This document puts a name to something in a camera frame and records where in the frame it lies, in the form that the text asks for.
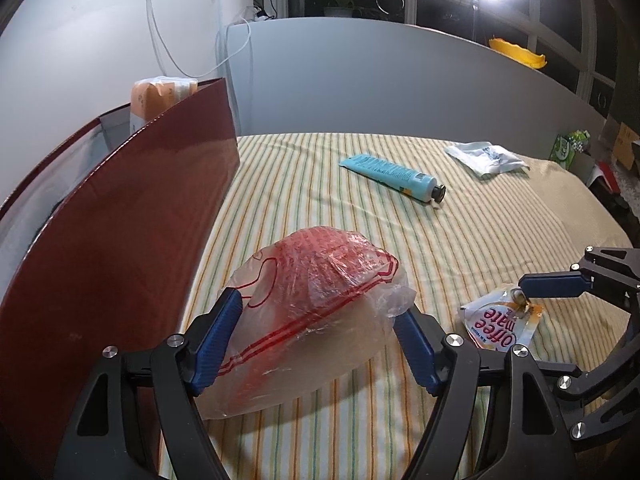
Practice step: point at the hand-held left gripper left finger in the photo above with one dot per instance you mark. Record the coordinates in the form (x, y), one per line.
(217, 340)

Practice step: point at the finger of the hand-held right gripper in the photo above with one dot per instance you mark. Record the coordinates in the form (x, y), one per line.
(595, 390)
(550, 284)

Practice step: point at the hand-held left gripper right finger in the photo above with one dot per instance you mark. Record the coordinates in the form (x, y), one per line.
(415, 350)

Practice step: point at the white creamer pouch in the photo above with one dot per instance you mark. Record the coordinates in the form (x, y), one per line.
(492, 325)

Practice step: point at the red printed plastic bag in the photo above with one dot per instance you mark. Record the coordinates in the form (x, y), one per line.
(310, 310)

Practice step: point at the dark red storage box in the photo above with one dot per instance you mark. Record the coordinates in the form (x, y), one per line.
(125, 235)

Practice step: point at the orange tissue pack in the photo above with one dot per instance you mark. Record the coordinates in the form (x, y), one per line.
(150, 100)

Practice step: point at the pile of clothes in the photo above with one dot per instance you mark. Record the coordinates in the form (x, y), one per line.
(607, 175)

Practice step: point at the green paper bag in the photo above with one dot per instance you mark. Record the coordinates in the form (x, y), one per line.
(565, 147)

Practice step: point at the white plastic pouch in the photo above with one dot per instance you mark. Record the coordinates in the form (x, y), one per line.
(480, 157)

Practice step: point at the striped yellow blanket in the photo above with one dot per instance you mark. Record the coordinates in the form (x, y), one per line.
(350, 220)

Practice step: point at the cardboard box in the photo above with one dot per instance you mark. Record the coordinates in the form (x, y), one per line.
(625, 142)

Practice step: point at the light blue cream tube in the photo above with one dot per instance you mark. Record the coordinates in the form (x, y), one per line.
(385, 172)

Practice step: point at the yellow fruit bowl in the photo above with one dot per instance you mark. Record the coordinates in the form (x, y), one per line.
(520, 55)

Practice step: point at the white power strip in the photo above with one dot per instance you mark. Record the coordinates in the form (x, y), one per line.
(260, 14)

